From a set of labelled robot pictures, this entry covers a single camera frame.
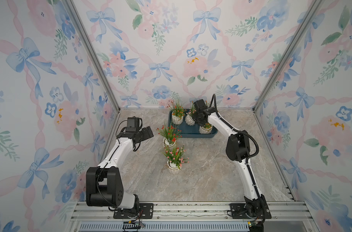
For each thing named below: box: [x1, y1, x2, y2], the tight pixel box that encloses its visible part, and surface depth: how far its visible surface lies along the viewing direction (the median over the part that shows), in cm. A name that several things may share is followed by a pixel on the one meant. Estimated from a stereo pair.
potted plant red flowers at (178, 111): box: [166, 99, 187, 125], surface depth 105 cm
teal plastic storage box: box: [167, 108, 219, 139], surface depth 106 cm
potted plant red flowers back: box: [156, 121, 183, 148], surface depth 92 cm
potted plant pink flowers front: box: [162, 144, 190, 175], surface depth 80 cm
